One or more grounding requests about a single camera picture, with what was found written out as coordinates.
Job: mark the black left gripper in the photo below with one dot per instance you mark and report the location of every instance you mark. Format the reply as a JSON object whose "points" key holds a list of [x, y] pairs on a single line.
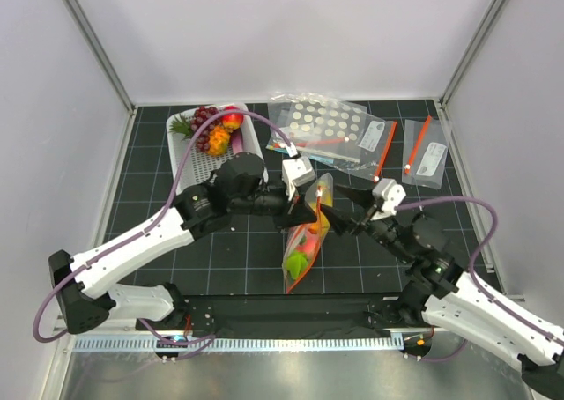
{"points": [[299, 215]]}

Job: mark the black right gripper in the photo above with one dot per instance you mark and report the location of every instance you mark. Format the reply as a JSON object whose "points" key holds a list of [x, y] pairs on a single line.
{"points": [[360, 196]]}

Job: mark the clear zip bag orange zipper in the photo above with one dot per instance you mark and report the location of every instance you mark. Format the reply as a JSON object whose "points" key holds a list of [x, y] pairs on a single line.
{"points": [[320, 193]]}

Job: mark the green toy pepper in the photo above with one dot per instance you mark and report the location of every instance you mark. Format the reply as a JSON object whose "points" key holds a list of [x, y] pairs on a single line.
{"points": [[296, 263]]}

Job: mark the pink toy peach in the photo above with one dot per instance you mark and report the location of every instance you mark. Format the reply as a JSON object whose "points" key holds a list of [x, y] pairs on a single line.
{"points": [[310, 245]]}

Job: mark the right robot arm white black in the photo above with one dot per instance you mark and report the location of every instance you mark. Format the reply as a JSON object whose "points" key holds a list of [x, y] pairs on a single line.
{"points": [[444, 289]]}

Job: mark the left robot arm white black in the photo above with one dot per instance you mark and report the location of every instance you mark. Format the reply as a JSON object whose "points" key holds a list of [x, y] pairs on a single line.
{"points": [[88, 287]]}

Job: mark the zip bag orange zipper middle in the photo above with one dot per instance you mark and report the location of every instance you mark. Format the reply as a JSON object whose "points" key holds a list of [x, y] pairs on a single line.
{"points": [[374, 144]]}

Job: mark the zip bag with dotted sheet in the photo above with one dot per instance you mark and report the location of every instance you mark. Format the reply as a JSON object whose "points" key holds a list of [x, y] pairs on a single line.
{"points": [[321, 127]]}

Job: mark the zip bag orange zipper right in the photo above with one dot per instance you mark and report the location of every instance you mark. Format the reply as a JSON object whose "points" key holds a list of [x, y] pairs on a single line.
{"points": [[426, 147]]}

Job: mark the purple toy eggplant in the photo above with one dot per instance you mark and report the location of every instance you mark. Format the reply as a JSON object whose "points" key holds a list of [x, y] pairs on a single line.
{"points": [[237, 142]]}

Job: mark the white perforated plastic basket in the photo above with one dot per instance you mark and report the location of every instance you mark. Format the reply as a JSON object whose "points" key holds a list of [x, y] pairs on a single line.
{"points": [[199, 165]]}

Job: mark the orange toy pineapple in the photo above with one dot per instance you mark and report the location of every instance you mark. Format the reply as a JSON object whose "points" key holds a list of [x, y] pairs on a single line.
{"points": [[218, 142]]}

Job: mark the red yellow toy apple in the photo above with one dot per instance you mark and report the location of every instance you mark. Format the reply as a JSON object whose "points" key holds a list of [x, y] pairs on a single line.
{"points": [[232, 121]]}

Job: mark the purple toy grape bunch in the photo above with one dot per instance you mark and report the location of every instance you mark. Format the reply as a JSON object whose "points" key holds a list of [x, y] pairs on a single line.
{"points": [[198, 120]]}

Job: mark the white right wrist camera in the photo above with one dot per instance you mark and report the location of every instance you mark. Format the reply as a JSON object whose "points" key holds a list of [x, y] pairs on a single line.
{"points": [[388, 195]]}

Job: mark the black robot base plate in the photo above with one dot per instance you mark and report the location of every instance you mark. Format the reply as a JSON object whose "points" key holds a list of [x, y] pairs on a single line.
{"points": [[294, 316]]}

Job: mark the slotted metal cable duct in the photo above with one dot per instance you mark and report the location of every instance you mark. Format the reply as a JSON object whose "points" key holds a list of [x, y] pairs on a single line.
{"points": [[148, 343]]}

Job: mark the right aluminium frame post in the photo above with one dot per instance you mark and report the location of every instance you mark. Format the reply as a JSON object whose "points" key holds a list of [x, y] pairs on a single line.
{"points": [[478, 40]]}

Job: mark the aluminium frame post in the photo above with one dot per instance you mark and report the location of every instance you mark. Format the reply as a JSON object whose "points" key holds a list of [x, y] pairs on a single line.
{"points": [[77, 12], [478, 40]]}

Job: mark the left aluminium frame post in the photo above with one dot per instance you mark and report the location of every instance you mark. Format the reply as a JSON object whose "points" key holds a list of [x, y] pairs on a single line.
{"points": [[77, 12]]}

